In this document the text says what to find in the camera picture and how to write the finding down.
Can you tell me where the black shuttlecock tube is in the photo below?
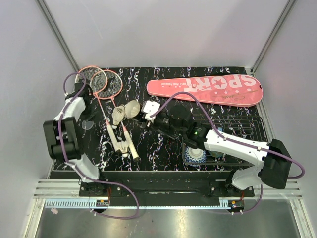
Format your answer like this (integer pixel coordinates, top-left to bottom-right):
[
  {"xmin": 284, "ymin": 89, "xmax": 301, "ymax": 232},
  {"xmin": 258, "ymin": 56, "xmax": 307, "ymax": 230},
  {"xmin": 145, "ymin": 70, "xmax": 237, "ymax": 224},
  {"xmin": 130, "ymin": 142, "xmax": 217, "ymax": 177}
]
[{"xmin": 124, "ymin": 100, "xmax": 148, "ymax": 123}]

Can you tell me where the white feather shuttlecock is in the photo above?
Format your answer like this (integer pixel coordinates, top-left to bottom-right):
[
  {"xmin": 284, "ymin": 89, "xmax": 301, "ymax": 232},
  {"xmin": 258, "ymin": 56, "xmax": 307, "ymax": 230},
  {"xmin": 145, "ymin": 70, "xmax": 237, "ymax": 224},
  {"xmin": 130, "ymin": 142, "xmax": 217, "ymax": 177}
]
[
  {"xmin": 117, "ymin": 141, "xmax": 129, "ymax": 158},
  {"xmin": 111, "ymin": 105, "xmax": 125, "ymax": 129}
]

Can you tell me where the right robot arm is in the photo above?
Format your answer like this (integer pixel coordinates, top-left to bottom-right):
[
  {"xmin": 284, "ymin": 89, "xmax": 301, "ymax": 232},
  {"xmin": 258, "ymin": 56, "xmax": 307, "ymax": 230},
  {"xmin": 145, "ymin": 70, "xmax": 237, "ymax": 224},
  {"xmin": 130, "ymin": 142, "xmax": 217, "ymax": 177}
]
[{"xmin": 140, "ymin": 101, "xmax": 291, "ymax": 197}]

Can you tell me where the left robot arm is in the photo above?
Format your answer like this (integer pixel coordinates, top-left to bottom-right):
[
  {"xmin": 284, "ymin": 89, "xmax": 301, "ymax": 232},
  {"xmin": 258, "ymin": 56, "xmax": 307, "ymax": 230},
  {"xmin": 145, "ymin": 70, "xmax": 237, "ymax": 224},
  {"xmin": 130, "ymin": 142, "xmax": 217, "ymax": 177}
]
[{"xmin": 43, "ymin": 83, "xmax": 107, "ymax": 196}]

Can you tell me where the pink badminton racket left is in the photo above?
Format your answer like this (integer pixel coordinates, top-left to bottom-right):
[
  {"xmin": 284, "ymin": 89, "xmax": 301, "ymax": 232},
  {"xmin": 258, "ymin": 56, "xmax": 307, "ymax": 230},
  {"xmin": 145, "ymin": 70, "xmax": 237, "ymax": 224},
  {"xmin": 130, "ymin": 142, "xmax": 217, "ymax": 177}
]
[{"xmin": 75, "ymin": 65, "xmax": 120, "ymax": 153}]

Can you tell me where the pink badminton racket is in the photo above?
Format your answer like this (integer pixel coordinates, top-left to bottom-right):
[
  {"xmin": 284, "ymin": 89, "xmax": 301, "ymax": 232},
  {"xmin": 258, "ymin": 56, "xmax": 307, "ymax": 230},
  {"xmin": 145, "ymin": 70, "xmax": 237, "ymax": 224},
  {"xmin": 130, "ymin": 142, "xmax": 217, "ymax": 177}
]
[
  {"xmin": 75, "ymin": 65, "xmax": 120, "ymax": 153},
  {"xmin": 90, "ymin": 70, "xmax": 140, "ymax": 160}
]

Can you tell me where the pink badminton racket right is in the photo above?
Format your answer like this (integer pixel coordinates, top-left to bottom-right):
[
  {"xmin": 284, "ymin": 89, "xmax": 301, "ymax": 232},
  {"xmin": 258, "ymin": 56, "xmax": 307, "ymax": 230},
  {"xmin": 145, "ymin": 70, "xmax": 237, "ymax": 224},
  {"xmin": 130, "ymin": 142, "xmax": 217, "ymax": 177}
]
[{"xmin": 90, "ymin": 70, "xmax": 140, "ymax": 160}]

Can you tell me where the clear plastic tube lid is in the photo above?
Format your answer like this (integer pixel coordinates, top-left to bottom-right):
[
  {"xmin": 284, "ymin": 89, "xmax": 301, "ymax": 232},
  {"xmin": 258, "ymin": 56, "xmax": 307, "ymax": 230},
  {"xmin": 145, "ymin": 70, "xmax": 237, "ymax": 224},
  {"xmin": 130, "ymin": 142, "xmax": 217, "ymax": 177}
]
[{"xmin": 81, "ymin": 120, "xmax": 94, "ymax": 130}]

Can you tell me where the blue patterned bowl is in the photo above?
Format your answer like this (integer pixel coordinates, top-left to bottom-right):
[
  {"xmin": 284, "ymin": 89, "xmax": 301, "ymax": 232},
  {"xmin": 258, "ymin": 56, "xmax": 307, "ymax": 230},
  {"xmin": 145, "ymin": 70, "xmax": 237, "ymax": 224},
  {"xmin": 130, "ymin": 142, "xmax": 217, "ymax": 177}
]
[{"xmin": 184, "ymin": 146, "xmax": 207, "ymax": 167}]

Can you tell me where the blue ceramic cup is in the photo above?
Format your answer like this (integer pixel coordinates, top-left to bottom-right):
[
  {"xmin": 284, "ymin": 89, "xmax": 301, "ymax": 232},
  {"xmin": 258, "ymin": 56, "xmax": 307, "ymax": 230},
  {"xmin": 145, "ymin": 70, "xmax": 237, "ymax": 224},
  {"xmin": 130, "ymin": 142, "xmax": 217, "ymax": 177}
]
[{"xmin": 209, "ymin": 151, "xmax": 224, "ymax": 158}]

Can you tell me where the pink sport racket bag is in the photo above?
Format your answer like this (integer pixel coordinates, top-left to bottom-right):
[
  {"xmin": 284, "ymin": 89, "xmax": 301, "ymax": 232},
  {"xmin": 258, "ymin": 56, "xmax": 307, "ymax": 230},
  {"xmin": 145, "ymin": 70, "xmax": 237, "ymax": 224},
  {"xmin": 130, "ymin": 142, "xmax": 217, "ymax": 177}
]
[{"xmin": 146, "ymin": 74, "xmax": 264, "ymax": 107}]

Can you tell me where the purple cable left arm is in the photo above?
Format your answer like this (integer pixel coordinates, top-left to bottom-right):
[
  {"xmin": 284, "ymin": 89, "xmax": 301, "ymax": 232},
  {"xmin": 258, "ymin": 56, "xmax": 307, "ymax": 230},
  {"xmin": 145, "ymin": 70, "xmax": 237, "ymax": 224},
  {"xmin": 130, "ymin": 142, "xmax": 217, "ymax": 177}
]
[{"xmin": 54, "ymin": 72, "xmax": 140, "ymax": 220}]

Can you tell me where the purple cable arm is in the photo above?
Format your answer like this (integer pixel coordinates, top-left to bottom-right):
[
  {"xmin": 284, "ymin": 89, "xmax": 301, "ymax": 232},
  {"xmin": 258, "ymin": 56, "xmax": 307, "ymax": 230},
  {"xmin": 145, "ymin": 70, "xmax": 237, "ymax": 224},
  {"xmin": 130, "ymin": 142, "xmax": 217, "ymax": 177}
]
[
  {"xmin": 150, "ymin": 91, "xmax": 306, "ymax": 215},
  {"xmin": 54, "ymin": 72, "xmax": 140, "ymax": 220}
]

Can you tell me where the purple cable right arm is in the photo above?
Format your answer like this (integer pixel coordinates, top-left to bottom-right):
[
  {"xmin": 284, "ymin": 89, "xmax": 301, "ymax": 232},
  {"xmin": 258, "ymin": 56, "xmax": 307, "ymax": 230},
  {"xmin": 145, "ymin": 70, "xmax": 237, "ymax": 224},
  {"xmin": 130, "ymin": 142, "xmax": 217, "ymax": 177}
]
[{"xmin": 150, "ymin": 91, "xmax": 306, "ymax": 215}]

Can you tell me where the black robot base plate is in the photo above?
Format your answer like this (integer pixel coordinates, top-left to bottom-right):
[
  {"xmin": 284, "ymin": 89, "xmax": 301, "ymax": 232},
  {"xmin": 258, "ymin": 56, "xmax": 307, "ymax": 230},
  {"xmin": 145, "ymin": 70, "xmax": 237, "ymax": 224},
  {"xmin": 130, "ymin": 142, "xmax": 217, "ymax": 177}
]
[{"xmin": 79, "ymin": 171, "xmax": 255, "ymax": 201}]

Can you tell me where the black wire dish rack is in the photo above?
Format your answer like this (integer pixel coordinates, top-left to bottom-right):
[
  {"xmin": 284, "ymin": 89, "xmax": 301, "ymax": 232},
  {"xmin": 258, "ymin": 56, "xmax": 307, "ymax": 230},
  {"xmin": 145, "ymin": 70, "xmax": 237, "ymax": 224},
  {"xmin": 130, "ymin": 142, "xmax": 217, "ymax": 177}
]
[{"xmin": 183, "ymin": 115, "xmax": 268, "ymax": 171}]

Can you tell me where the aluminium post left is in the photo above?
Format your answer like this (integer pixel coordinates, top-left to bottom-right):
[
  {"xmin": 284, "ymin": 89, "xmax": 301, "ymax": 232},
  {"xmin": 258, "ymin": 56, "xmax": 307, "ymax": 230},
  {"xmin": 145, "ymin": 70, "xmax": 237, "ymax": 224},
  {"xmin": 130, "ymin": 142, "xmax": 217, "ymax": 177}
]
[{"xmin": 35, "ymin": 0, "xmax": 80, "ymax": 71}]

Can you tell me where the aluminium post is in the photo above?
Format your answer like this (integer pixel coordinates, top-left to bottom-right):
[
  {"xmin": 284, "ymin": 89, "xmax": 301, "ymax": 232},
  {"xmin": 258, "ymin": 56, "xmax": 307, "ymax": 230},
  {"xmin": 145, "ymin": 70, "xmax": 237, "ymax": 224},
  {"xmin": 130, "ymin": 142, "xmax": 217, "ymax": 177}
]
[
  {"xmin": 250, "ymin": 0, "xmax": 297, "ymax": 76},
  {"xmin": 35, "ymin": 0, "xmax": 80, "ymax": 71}
]

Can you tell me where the aluminium frame rail front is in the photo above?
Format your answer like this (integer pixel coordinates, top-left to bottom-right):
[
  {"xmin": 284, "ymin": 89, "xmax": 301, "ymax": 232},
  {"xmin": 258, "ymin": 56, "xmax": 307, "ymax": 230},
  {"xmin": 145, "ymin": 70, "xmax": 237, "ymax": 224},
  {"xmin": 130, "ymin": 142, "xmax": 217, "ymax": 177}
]
[{"xmin": 33, "ymin": 179, "xmax": 302, "ymax": 210}]

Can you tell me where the aluminium post right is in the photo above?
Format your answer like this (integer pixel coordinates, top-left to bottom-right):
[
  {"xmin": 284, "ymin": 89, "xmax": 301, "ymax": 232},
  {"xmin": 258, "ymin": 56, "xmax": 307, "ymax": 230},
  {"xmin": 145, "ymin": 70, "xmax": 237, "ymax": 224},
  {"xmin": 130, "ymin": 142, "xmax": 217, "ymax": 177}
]
[{"xmin": 250, "ymin": 0, "xmax": 297, "ymax": 76}]

